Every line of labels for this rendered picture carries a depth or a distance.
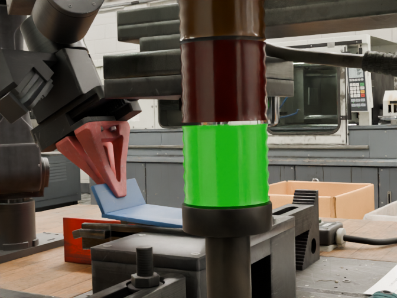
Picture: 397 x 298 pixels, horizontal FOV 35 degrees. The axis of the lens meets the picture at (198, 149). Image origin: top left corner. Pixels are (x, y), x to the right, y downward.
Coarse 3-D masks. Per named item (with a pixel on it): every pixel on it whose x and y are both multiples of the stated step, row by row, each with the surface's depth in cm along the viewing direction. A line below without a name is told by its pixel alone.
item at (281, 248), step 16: (272, 240) 59; (288, 240) 62; (256, 256) 56; (272, 256) 59; (288, 256) 62; (96, 272) 51; (112, 272) 50; (128, 272) 50; (176, 272) 48; (192, 272) 47; (256, 272) 59; (272, 272) 59; (288, 272) 62; (96, 288) 51; (192, 288) 47; (256, 288) 59; (272, 288) 59; (288, 288) 62
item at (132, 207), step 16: (96, 192) 61; (112, 192) 63; (128, 192) 65; (112, 208) 62; (128, 208) 64; (144, 208) 64; (160, 208) 64; (176, 208) 64; (160, 224) 57; (176, 224) 57
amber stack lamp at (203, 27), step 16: (192, 0) 26; (208, 0) 26; (224, 0) 26; (240, 0) 26; (256, 0) 27; (192, 16) 26; (208, 16) 26; (224, 16) 26; (240, 16) 26; (256, 16) 27; (192, 32) 27; (208, 32) 26; (224, 32) 26; (240, 32) 26; (256, 32) 27
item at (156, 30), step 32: (288, 0) 48; (320, 0) 47; (352, 0) 46; (384, 0) 45; (128, 32) 56; (160, 32) 54; (288, 32) 53; (320, 32) 54; (128, 64) 52; (160, 64) 50; (288, 64) 62; (128, 96) 52; (160, 96) 52; (288, 96) 63
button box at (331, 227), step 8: (320, 224) 89; (328, 224) 90; (336, 224) 90; (320, 232) 86; (328, 232) 86; (336, 232) 88; (344, 232) 89; (320, 240) 86; (328, 240) 86; (336, 240) 88; (344, 240) 88; (352, 240) 87; (360, 240) 87; (368, 240) 87; (376, 240) 87; (384, 240) 88; (392, 240) 89; (320, 248) 87; (328, 248) 86
